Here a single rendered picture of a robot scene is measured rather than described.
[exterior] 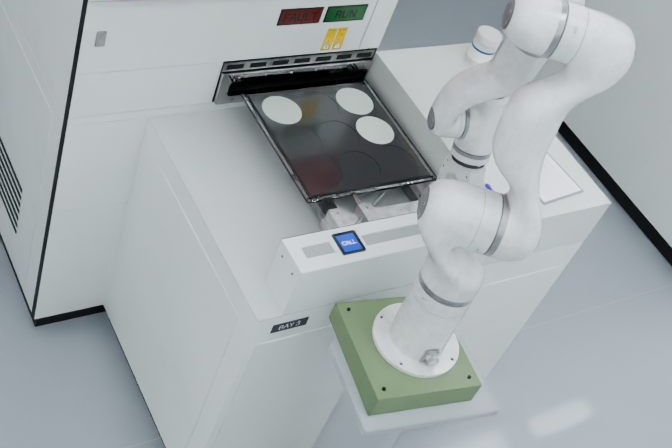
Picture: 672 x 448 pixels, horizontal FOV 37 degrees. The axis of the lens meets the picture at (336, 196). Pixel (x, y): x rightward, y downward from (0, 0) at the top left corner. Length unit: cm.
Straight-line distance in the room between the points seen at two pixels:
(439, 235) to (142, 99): 88
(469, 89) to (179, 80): 75
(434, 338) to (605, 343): 173
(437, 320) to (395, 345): 13
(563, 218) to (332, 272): 66
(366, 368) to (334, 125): 70
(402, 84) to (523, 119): 88
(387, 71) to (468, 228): 89
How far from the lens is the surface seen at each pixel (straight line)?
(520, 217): 184
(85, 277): 286
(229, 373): 229
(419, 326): 202
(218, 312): 227
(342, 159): 240
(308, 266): 205
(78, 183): 255
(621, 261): 405
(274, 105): 248
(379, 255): 213
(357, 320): 212
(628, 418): 355
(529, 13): 168
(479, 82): 201
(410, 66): 267
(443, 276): 192
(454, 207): 182
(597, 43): 171
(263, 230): 228
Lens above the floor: 244
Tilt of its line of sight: 42 degrees down
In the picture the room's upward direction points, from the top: 24 degrees clockwise
